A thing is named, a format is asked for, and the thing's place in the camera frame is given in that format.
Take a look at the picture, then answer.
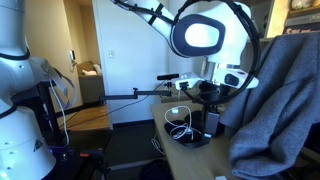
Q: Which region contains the white charging cable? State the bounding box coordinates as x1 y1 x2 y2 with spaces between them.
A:
163 105 203 141

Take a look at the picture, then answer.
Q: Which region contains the wooden shelf unit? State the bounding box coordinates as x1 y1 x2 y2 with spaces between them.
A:
244 0 320 42

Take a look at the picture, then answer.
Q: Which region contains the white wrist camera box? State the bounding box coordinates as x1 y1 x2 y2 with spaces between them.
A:
175 78 201 90

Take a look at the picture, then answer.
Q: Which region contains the small white cube object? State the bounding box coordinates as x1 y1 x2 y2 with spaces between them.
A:
215 176 227 180

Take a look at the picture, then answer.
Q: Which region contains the black bag on table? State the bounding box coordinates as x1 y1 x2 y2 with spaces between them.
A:
164 111 212 148

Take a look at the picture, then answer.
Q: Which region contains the grey blanket over chair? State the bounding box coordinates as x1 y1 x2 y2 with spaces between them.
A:
220 32 320 180

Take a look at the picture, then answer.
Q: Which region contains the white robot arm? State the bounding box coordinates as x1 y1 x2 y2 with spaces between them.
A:
0 0 253 180

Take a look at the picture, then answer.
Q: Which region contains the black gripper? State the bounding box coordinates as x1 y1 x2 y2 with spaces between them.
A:
202 105 221 138

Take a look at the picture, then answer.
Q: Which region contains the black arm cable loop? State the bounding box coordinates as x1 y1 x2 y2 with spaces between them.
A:
113 0 262 106

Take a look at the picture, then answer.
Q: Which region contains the brown armchair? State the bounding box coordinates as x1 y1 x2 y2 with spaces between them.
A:
76 61 105 103

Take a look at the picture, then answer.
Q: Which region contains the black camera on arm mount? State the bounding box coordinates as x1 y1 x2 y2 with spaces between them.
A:
157 74 179 80

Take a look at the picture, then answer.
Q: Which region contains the white wall light switch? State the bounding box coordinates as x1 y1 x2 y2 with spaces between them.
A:
109 50 115 58

